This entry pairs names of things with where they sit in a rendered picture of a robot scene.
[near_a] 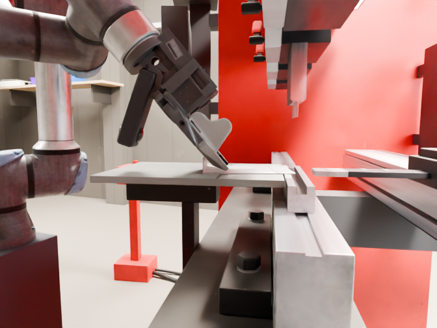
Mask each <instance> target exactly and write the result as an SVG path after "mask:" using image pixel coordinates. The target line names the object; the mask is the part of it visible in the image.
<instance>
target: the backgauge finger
mask: <svg viewBox="0 0 437 328"><path fill-rule="evenodd" d="M311 172H312V174H313V175H314V176H330V177H359V178H408V179H409V180H413V181H415V182H418V183H420V184H423V185H426V186H428V187H431V188H433V189H437V148H420V149H419V155H410V156H409V157H408V170H402V169H334V168H312V171H311Z"/></svg>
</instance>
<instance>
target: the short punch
mask: <svg viewBox="0 0 437 328"><path fill-rule="evenodd" d="M307 56H308V43H307V42H300V43H292V44H291V49H290V52H289V56H288V65H287V105H288V106H293V112H292V118H296V117H298V107H299V104H301V103H302V102H303V101H304V100H305V99H306V78H307Z"/></svg>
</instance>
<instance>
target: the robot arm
mask: <svg viewBox="0 0 437 328"><path fill-rule="evenodd" d="M109 51H110V53H111V54H112V55H113V56H114V58H115V59H116V60H117V61H118V62H119V63H120V64H121V65H122V66H124V67H125V68H126V70H127V71H128V72H129V73H130V74H131V75H137V74H138V76H137V79H136V82H135V86H134V88H133V92H132V94H131V97H130V100H129V103H128V106H127V110H126V113H125V116H124V119H123V122H122V124H121V126H120V127H119V130H118V138H117V143H118V144H121V145H124V146H126V147H134V146H138V144H139V142H140V141H141V139H142V138H143V135H144V130H143V129H144V126H145V123H146V120H147V117H148V114H149V112H150V107H151V105H152V102H153V100H155V102H156V103H157V104H158V106H159V107H160V108H161V109H162V111H163V112H164V113H165V115H166V116H167V117H168V118H169V119H170V120H171V121H173V123H175V124H176V125H177V126H178V128H179V129H180V130H181V131H182V132H183V133H184V134H185V136H186V137H187V138H188V139H189V140H190V142H191V143H192V144H193V145H194V146H195V147H196V148H197V149H198V150H199V151H200V152H201V154H202V155H203V156H204V157H205V158H206V159H207V160H208V161H209V162H210V164H212V166H214V167H217V168H220V169H222V170H224V171H226V170H228V169H229V168H228V166H227V165H228V164H229V163H228V162H227V161H226V159H225V158H224V157H223V155H222V154H221V153H220V152H219V151H218V149H219V148H220V146H221V145H222V143H223V142H224V141H225V139H226V138H227V136H228V135H229V134H230V132H231V130H232V123H231V122H230V121H229V120H228V119H227V118H221V119H218V120H213V121H211V120H210V119H208V118H207V117H206V116H205V115H204V114H203V113H201V112H197V110H199V109H200V108H201V109H203V108H204V107H205V106H206V105H207V104H209V103H210V102H211V100H212V99H213V98H214V97H215V96H216V95H217V93H218V90H217V86H216V84H215V83H214V82H213V80H212V79H211V78H210V77H209V76H208V73H207V72H205V71H204V70H205V68H204V67H203V66H201V65H200V64H199V62H198V61H197V60H196V59H194V58H192V56H191V55H190V54H189V52H188V51H187V50H186V49H185V48H184V47H183V45H182V44H181V43H180V41H179V40H178V39H177V38H176V37H175V36H174V34H173V33H172V32H171V30H170V29H169V28H167V29H166V30H165V31H163V32H162V33H161V34H160V32H159V31H158V30H157V29H156V28H155V26H154V25H153V24H152V22H151V21H150V20H149V19H148V18H147V17H146V15H145V14H144V13H143V11H141V9H140V8H139V7H138V6H137V5H136V3H135V2H134V1H133V0H0V58H2V59H14V60H21V61H33V62H34V69H35V81H36V104H37V116H38V142H37V143H36V144H35V145H34V146H33V154H26V155H24V152H23V150H22V149H15V150H3V151H0V251H5V250H9V249H14V248H16V247H21V246H23V245H26V244H28V243H30V242H32V241H34V240H35V239H36V229H35V226H34V224H33V222H32V219H31V217H30V215H29V213H28V211H27V201H26V199H29V198H40V197H52V196H59V195H64V196H66V195H69V194H74V193H79V192H80V191H82V190H83V188H84V186H85V184H86V179H87V174H88V163H87V160H88V159H87V156H86V154H85V153H84V152H80V146H79V145H78V144H77V143H76V142H75V141H74V137H73V104H72V75H73V76H75V77H77V78H81V79H87V78H91V77H94V76H95V75H96V74H98V72H99V71H100V70H101V67H102V66H103V65H104V63H105V61H106V60H107V57H108V52H109ZM156 61H159V63H158V64H157V65H155V62H156Z"/></svg>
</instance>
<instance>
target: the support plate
mask: <svg viewBox="0 0 437 328"><path fill-rule="evenodd" d="M233 165H237V166H280V164H246V163H234V164H233ZM218 175H219V174H202V163H171V162H138V163H134V164H131V165H127V166H124V167H120V168H117V169H112V170H109V171H105V172H101V173H97V174H93V175H90V182H91V183H114V184H159V185H205V186H228V187H274V188H284V185H285V181H284V176H283V174H228V175H222V176H221V177H220V178H219V179H216V177H217V176H218Z"/></svg>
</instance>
